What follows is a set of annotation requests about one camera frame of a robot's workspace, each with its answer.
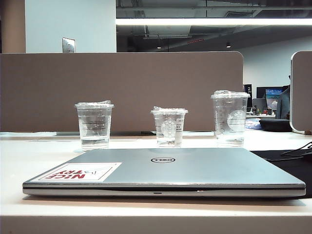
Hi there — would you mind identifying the clear plastic cup with lines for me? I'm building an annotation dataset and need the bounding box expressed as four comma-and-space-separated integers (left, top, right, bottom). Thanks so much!
74, 99, 115, 150

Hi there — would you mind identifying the small clear cup with label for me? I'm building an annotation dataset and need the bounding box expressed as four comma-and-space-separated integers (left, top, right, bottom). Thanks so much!
150, 106, 189, 148

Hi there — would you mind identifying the silver Dell laptop with sticker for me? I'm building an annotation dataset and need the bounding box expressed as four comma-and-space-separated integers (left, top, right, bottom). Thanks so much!
22, 147, 307, 197

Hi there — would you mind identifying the tall clear cup with logo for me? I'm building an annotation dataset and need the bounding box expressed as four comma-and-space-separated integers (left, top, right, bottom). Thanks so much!
211, 89, 251, 147

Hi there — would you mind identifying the wide brown desk partition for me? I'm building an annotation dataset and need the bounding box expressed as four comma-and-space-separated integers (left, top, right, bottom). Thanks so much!
0, 51, 244, 134

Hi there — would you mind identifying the black sign with number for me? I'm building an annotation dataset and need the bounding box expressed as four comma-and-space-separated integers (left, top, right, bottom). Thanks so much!
244, 84, 252, 108

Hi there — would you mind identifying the long ceiling light strip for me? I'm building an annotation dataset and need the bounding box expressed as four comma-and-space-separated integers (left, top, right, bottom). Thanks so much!
116, 18, 312, 26

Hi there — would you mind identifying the background computer monitor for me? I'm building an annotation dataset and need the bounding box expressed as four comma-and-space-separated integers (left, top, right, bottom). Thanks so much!
265, 88, 283, 110

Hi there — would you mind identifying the black round cushion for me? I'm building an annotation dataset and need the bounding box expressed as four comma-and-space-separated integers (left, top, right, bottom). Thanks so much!
258, 117, 291, 132

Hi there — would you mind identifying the background person in grey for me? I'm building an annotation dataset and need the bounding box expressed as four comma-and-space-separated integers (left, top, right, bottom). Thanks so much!
276, 85, 291, 120

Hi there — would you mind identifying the black mouse pad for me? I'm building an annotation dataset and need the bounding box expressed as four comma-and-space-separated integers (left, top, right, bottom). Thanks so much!
251, 149, 312, 195

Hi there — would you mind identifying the brown partition with white edge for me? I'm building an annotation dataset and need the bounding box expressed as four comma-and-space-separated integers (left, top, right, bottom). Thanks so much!
290, 50, 312, 134

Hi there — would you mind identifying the metal wall switch plate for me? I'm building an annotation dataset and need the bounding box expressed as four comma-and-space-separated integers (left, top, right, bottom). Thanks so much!
62, 37, 76, 53

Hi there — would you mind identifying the black laptop cable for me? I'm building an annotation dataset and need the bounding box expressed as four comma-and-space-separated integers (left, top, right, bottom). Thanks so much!
282, 140, 312, 159

